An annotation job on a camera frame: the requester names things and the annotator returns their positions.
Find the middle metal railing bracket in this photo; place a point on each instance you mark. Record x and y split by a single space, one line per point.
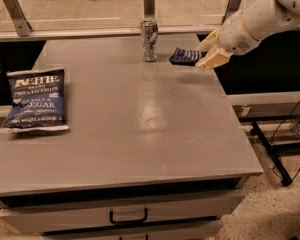
149 8

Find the grey upper drawer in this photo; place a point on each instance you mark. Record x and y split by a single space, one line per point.
40 219

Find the black metal stand leg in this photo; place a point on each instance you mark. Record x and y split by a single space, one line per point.
273 152

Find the grey drawer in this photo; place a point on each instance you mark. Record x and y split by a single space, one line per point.
40 219
209 225

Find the right metal railing bracket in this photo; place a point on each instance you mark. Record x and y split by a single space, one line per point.
232 7

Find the silver blue redbull can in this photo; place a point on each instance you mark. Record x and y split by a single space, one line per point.
149 36

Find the blue kettle chips bag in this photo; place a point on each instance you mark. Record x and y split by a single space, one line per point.
37 101

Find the black upper drawer handle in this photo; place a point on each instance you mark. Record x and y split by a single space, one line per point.
136 216

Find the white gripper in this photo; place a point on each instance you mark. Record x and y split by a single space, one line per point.
236 38

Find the metal railing bracket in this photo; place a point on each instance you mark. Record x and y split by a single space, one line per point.
22 26
149 8
232 7

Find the blue rxbar blueberry wrapper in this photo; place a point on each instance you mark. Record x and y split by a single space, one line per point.
186 57

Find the left metal railing bracket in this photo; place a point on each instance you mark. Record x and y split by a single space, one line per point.
22 26

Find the grey lower drawer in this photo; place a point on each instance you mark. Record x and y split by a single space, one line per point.
209 225

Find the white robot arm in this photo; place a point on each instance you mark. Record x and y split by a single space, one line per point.
264 18

